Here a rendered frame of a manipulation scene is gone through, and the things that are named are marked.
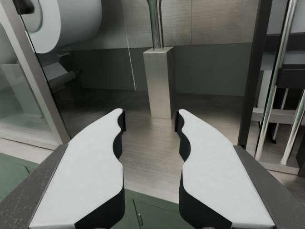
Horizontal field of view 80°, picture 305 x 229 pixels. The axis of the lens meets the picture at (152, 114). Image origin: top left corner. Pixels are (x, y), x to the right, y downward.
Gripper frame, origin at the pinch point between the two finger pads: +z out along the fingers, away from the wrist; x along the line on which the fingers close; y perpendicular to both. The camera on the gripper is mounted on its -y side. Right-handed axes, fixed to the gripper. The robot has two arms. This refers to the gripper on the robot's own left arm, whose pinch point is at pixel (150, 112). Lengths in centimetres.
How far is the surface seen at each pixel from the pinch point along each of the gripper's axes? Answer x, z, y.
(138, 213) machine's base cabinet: -2, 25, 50
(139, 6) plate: -4, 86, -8
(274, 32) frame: 24.5, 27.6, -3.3
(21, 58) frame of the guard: -33, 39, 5
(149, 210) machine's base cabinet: 1, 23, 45
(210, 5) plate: 25, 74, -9
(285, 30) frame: 24.7, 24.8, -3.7
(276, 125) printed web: 39, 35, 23
